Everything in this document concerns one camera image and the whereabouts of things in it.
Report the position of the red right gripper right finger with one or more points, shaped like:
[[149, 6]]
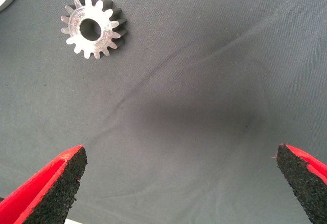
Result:
[[306, 183]]

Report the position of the dark grey table cloth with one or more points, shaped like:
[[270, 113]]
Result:
[[191, 94]]

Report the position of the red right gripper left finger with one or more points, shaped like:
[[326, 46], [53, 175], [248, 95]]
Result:
[[38, 196]]

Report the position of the small steel planetary gear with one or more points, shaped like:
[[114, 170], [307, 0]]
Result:
[[76, 37]]

